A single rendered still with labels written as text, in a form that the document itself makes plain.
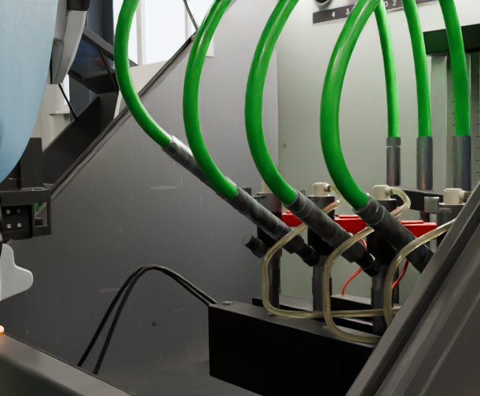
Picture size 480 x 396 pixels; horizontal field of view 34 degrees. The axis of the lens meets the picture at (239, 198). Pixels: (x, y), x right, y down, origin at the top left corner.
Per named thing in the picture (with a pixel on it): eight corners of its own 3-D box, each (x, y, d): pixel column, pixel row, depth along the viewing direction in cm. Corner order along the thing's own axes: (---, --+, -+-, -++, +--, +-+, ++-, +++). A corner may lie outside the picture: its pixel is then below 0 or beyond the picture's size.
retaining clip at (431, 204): (437, 213, 64) (437, 197, 64) (420, 211, 65) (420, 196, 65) (462, 210, 66) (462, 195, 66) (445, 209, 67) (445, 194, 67)
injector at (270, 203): (239, 386, 86) (235, 193, 84) (273, 378, 89) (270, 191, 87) (255, 393, 83) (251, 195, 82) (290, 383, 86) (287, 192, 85)
